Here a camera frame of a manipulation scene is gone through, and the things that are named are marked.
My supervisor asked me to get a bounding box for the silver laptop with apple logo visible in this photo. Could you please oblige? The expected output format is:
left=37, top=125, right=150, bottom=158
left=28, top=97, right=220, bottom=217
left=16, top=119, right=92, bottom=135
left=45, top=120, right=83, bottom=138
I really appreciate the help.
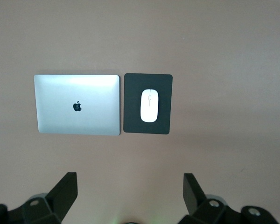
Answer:
left=34, top=74, right=121, bottom=136

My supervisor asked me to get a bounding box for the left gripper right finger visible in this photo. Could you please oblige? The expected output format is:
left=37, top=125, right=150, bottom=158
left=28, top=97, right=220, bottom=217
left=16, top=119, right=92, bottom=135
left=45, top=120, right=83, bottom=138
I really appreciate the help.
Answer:
left=177, top=173, right=238, bottom=224

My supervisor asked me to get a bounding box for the white computer mouse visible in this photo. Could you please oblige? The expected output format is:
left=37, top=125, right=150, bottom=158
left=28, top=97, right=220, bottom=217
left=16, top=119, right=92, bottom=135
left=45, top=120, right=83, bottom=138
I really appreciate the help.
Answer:
left=140, top=88, right=160, bottom=123

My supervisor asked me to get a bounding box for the black mouse pad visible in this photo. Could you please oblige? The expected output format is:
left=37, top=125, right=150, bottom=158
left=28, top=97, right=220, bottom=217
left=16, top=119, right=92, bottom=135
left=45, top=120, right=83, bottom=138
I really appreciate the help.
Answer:
left=123, top=73, right=173, bottom=135

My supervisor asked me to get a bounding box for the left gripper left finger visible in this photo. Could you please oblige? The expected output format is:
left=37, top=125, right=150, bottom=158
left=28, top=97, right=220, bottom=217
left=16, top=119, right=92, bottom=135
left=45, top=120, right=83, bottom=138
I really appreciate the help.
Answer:
left=22, top=172, right=78, bottom=224

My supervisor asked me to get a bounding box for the brown table cover mat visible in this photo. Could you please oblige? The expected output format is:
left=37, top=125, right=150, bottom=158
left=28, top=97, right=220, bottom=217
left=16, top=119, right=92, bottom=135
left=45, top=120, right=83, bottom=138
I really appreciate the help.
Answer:
left=0, top=0, right=280, bottom=224

